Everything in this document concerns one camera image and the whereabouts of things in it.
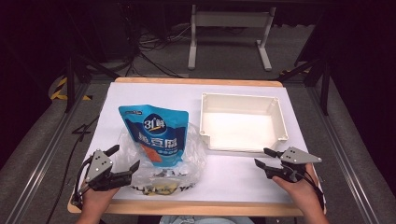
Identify white plastic box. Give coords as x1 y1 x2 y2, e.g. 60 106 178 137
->
199 91 290 153

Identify person's left hand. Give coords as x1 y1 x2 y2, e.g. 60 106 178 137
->
81 186 120 218

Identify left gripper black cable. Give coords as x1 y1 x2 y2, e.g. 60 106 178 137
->
70 154 95 209

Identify person's right hand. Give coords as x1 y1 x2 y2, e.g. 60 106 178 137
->
272 162 326 216

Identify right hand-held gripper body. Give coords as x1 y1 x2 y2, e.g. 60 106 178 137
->
268 146 323 184

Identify white table mat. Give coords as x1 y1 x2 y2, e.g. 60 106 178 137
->
77 81 320 204

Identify yellow black hazard tape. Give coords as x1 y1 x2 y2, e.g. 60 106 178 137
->
49 76 93 102

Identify blue snack bag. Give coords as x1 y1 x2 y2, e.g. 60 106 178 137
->
118 104 190 168

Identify clear plastic bag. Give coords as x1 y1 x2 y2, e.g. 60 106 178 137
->
116 121 208 197

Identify black metal stand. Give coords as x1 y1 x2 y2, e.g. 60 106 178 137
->
275 55 332 117
64 54 120 114

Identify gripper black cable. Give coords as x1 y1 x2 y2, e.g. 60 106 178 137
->
288 164 327 211
70 154 95 209

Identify white metal stand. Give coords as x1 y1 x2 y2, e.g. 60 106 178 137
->
187 4 276 72

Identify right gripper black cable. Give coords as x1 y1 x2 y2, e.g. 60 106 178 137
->
288 164 327 211

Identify black floor cables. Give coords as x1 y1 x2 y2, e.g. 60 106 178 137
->
122 18 192 78

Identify aluminium rail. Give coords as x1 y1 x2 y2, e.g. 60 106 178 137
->
4 83 92 224
306 83 382 224

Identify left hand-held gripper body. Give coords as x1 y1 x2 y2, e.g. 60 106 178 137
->
81 149 133 192

